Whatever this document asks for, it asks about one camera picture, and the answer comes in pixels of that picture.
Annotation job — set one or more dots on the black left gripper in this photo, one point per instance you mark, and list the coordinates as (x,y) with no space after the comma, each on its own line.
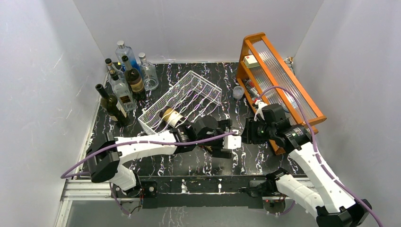
(218,151)

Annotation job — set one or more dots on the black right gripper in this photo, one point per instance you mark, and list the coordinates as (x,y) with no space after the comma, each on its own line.
(248,135)

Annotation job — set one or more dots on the clear round glass bottle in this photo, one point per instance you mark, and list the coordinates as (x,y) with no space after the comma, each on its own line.
(148,70)

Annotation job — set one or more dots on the green wine bottle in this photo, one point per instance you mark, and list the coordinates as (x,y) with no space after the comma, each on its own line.
(134,80)

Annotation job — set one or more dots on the clear bottom glass bottle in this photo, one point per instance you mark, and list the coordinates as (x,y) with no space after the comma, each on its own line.
(122,91)

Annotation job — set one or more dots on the dark black-capped wine bottle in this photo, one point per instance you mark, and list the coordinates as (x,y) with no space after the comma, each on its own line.
(110,104)

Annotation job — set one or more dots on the blue square glass bottle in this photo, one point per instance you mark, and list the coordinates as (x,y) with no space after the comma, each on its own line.
(124,50)

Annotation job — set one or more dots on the clear labelled wine bottle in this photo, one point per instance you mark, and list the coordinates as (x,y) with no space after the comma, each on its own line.
(110,65)

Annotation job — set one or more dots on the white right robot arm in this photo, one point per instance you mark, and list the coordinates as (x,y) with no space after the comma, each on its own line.
(328,203)

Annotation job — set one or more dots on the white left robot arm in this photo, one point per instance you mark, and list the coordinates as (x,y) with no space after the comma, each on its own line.
(106,164)

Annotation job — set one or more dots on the dark gold-capped wine bottle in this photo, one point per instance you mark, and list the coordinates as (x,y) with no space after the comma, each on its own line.
(172,117)

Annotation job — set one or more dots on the small clear plastic cup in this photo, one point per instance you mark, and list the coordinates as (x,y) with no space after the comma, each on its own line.
(238,92)

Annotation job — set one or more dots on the coloured marker pen pack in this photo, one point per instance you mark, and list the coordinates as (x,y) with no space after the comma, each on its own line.
(251,89)

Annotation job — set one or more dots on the orange wooden shelf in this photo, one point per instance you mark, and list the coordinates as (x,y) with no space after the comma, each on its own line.
(275,81)

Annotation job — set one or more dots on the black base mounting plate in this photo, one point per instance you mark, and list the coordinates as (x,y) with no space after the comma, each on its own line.
(201,191)

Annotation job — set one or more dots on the small white box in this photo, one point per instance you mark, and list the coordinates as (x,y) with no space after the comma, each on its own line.
(250,62)

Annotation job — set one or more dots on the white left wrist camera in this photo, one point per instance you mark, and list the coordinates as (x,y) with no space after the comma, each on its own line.
(233,141)

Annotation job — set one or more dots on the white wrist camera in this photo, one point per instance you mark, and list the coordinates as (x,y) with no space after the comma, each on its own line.
(233,141)
(259,105)

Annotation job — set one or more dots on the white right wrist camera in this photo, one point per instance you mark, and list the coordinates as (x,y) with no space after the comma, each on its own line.
(259,105)

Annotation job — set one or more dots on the white wire wine rack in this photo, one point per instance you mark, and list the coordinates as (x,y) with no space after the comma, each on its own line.
(193,96)

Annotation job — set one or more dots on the aluminium frame rail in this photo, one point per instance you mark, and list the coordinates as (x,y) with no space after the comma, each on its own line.
(85,190)

